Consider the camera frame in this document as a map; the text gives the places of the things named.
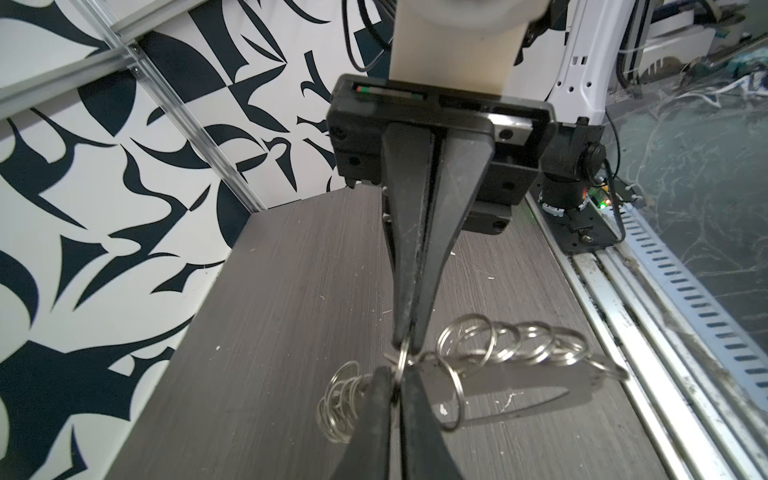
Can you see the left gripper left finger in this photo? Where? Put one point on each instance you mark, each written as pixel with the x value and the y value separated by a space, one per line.
pixel 368 454

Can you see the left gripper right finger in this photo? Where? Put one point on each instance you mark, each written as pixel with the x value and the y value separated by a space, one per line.
pixel 424 454

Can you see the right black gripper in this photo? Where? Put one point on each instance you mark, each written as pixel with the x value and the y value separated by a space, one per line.
pixel 367 123

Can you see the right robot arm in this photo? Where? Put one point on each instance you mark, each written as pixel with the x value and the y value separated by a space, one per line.
pixel 567 59

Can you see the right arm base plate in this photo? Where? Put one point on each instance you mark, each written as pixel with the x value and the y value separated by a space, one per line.
pixel 584 229

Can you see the aluminium front rail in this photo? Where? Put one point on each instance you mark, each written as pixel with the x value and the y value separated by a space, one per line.
pixel 701 422

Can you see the white slotted cable duct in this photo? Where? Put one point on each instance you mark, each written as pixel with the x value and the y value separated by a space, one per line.
pixel 730 344

